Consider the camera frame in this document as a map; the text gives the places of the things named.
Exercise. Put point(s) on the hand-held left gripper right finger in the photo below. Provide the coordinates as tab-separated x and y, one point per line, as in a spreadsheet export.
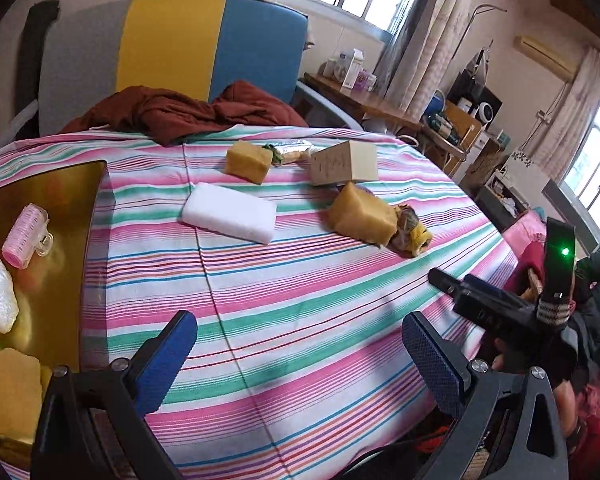
430	355

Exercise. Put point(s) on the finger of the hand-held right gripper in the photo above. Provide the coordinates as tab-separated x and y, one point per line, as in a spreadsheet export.
442	280
487	294

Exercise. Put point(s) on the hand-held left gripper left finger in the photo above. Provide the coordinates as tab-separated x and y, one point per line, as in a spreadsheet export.
165	360

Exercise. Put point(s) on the yellow round snack packet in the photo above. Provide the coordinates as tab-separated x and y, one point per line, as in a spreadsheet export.
412	237

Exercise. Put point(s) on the yellow sponge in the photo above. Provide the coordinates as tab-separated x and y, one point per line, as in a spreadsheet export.
247	160
10	390
360	215

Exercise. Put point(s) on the cardboard box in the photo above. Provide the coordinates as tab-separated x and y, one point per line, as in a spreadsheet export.
345	162

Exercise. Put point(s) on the white sponge block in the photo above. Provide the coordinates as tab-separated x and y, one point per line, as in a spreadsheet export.
227	212

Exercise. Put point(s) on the gold metal tin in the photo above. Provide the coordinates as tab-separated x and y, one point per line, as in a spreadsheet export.
65	210

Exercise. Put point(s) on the pink hair roller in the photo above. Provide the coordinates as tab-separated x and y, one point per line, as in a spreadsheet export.
24	235

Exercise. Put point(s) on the clear snack packet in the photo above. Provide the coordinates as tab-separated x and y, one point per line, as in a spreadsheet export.
292	152

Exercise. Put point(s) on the person's right hand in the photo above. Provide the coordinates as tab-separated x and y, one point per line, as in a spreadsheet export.
569	405

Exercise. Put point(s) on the pink cloth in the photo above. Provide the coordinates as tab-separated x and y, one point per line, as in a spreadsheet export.
525	240

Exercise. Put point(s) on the striped tablecloth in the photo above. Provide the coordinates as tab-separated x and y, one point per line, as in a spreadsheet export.
280	285

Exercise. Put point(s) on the small white fan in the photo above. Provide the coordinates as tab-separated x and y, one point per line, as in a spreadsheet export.
486	112

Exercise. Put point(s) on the side window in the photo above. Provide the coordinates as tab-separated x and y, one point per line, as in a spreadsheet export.
597	160

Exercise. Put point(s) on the blue container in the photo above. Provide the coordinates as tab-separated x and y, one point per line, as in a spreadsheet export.
435	102

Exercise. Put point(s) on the wooden desk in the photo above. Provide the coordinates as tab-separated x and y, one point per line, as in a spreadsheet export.
370	105

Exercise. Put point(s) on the pale side curtain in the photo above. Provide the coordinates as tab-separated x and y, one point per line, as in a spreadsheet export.
575	110

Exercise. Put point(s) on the white carton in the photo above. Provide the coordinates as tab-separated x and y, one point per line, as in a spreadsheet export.
352	70

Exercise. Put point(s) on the long beige curtain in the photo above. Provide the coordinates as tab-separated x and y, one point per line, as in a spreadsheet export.
430	50

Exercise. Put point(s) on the white jar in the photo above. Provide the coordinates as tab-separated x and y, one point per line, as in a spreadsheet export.
334	69

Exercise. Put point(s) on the dark red jacket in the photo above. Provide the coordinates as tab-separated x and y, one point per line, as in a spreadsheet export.
180	110

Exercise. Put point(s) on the grey yellow blue chair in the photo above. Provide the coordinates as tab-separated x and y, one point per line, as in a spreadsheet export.
170	45

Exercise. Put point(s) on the black rolled mat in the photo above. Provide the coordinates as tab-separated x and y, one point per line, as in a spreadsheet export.
35	50

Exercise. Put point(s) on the grey metal rail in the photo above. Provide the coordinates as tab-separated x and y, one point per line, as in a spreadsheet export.
325	102

